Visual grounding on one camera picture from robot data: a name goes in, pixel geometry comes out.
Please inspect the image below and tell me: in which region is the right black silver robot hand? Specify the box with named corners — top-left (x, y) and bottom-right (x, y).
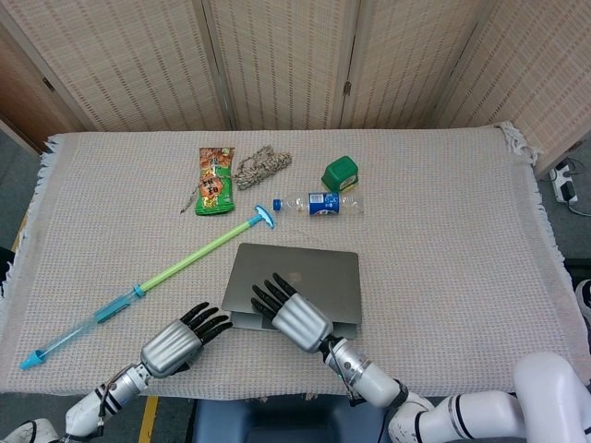
top-left (250, 272), bottom-right (334, 355)

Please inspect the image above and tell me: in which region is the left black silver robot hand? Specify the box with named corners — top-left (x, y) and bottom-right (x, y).
top-left (139, 302), bottom-right (235, 380)

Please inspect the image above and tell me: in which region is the grey laptop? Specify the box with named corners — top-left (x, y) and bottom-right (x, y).
top-left (221, 243), bottom-right (362, 341)

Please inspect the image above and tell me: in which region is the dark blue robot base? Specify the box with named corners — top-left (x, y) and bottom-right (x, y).
top-left (190, 396), bottom-right (392, 443)

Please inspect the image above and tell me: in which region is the green blue toy water pump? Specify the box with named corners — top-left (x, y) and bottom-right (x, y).
top-left (18, 205), bottom-right (277, 372)

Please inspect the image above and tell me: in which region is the clear bottle with blue label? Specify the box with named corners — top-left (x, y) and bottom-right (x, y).
top-left (271, 191), bottom-right (366, 219)

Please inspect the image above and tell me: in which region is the beige woven tablecloth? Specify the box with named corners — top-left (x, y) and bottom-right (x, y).
top-left (0, 120), bottom-right (574, 403)

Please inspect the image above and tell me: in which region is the green plastic container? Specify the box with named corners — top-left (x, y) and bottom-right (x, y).
top-left (320, 156), bottom-right (361, 193)

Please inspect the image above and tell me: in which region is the green orange snack bag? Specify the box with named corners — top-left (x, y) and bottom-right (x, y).
top-left (193, 146), bottom-right (236, 217)

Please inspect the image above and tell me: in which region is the woven folding screen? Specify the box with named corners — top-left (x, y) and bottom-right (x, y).
top-left (0, 0), bottom-right (591, 177)

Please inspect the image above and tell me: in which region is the white power strip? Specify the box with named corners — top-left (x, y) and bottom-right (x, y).
top-left (549, 161), bottom-right (580, 205)

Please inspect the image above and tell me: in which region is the beige braided rope bundle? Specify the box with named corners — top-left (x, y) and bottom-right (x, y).
top-left (179, 144), bottom-right (294, 215)

